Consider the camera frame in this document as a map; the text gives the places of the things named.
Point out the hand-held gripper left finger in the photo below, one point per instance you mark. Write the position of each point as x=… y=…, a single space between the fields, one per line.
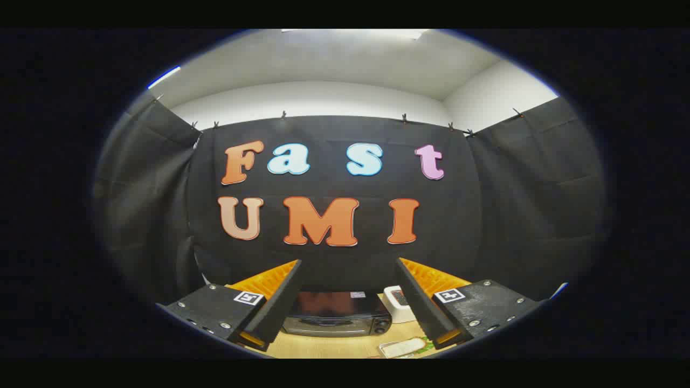
x=280 y=307

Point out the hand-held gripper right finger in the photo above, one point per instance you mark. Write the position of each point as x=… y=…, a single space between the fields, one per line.
x=418 y=302

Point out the lettuce sandwich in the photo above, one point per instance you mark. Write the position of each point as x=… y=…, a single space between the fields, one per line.
x=401 y=347

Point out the black toaster oven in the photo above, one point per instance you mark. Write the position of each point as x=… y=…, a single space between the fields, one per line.
x=334 y=310

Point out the white pop-up toaster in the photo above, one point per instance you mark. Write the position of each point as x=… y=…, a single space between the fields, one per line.
x=401 y=312

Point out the black backdrop cloth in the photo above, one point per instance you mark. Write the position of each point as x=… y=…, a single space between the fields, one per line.
x=334 y=264

